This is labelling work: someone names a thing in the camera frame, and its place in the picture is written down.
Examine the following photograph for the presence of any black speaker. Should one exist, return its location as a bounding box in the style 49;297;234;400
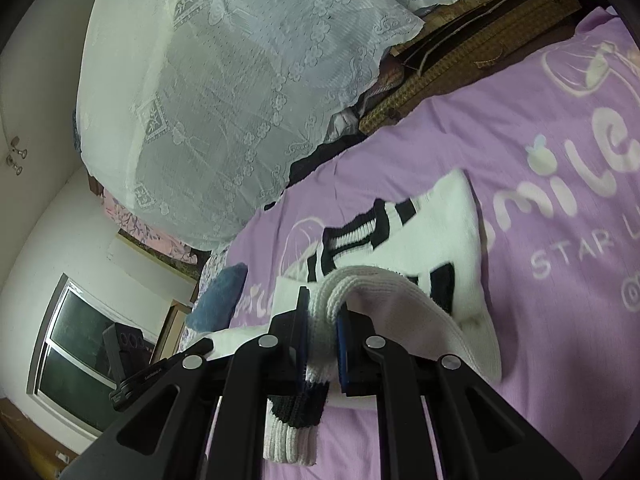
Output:
102;322;157;386

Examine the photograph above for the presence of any silver shiny cloth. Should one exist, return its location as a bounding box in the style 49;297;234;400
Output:
325;107;361;143

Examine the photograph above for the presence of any white black-trimmed knit sweater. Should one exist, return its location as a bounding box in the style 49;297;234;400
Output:
205;169;503;466

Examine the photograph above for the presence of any black cloth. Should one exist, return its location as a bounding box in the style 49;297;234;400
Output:
262;132;371;211

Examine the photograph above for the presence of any pink floral quilt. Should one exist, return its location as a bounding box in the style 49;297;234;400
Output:
102;190;211;266

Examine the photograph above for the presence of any wooden cabinet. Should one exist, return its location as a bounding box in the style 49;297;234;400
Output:
150;300;193;361

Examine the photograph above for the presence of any white lace cloth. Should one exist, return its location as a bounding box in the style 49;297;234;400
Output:
75;0;558;251

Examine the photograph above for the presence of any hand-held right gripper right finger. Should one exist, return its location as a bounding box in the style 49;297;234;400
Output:
336;310;591;480

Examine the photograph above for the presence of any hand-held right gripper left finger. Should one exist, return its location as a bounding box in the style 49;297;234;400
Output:
60;285;311;480

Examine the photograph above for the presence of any pink garment with zipper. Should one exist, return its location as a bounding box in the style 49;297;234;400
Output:
377;57;406;93

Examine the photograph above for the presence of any blue plush pillow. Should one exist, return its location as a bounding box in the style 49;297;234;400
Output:
187;262;249;333

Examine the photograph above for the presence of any brown woven mat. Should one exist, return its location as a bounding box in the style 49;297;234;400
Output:
357;0;608;136

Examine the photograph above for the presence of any purple printed blanket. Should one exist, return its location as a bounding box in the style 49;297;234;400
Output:
180;5;640;480

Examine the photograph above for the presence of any window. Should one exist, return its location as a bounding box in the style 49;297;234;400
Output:
27;272;131;436

